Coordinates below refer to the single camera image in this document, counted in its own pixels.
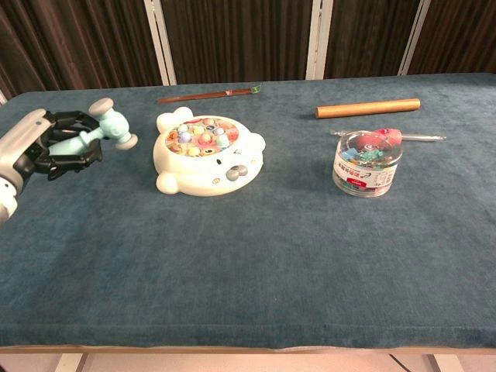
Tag light blue toy hammer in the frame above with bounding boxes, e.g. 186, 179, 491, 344
48, 97, 140, 158

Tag wooden rolling pin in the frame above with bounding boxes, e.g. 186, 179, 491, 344
315, 98, 422, 120

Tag white frame post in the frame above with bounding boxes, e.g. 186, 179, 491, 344
305, 0, 334, 81
398, 0, 432, 77
143, 0, 177, 86

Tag white table leg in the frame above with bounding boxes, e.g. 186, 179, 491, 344
428, 354, 464, 372
53, 353, 90, 372

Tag left black-fingered robot hand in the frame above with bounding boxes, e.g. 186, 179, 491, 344
0, 108, 105, 188

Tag blue table cloth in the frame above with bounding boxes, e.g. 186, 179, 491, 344
0, 72, 496, 350

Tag white bear whack-a-mole toy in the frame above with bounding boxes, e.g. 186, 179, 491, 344
153, 107, 267, 198

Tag clear jar of binder clips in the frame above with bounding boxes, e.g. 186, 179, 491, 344
332, 131, 404, 198

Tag brown chopsticks in clear wrapper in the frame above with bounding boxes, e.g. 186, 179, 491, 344
157, 83, 263, 105

